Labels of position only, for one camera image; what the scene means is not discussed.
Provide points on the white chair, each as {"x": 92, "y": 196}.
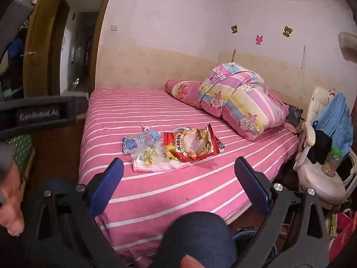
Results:
{"x": 320, "y": 178}

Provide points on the green dotted cloth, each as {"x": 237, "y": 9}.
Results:
{"x": 21, "y": 150}

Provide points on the clear bag with yellow wrappers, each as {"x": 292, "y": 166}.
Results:
{"x": 152, "y": 155}

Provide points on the pink rabbit wall sticker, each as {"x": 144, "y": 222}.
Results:
{"x": 259, "y": 39}

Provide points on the black cloth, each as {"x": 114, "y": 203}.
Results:
{"x": 320, "y": 145}

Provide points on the blue cloth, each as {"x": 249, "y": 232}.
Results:
{"x": 337, "y": 122}

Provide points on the dark bag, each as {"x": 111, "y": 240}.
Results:
{"x": 294, "y": 113}

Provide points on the pink printed pillow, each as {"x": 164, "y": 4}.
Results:
{"x": 181, "y": 88}

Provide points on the brown bear wall sticker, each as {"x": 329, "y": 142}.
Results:
{"x": 287, "y": 31}
{"x": 234, "y": 29}

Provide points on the brown wooden door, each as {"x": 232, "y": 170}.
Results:
{"x": 36, "y": 33}

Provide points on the bed with pink striped sheet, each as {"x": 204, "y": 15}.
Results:
{"x": 167, "y": 201}

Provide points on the person's left hand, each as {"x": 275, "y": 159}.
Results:
{"x": 11, "y": 201}

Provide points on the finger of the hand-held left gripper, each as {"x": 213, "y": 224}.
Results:
{"x": 81, "y": 106}

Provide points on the red snack bag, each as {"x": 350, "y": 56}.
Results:
{"x": 192, "y": 145}

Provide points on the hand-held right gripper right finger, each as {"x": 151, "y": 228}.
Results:
{"x": 252, "y": 185}

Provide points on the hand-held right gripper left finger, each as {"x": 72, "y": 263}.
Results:
{"x": 107, "y": 185}

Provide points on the jar with green lid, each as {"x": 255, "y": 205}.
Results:
{"x": 330, "y": 163}

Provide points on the white wall appliance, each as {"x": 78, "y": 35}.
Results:
{"x": 347, "y": 40}

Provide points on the cartoon printed striped quilt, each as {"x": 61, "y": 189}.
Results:
{"x": 237, "y": 100}

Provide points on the person's right hand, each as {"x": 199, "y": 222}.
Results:
{"x": 192, "y": 261}

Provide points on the white cloth with pink edge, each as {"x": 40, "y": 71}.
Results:
{"x": 156, "y": 168}

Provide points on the white light switch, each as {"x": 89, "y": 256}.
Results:
{"x": 114, "y": 27}

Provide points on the pink shopping bag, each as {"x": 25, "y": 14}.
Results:
{"x": 344, "y": 237}

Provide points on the brown wooden door frame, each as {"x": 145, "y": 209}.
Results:
{"x": 104, "y": 19}

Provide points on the crushed clear water bottle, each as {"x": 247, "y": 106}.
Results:
{"x": 139, "y": 141}

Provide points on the grey curved bar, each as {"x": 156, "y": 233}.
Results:
{"x": 14, "y": 19}

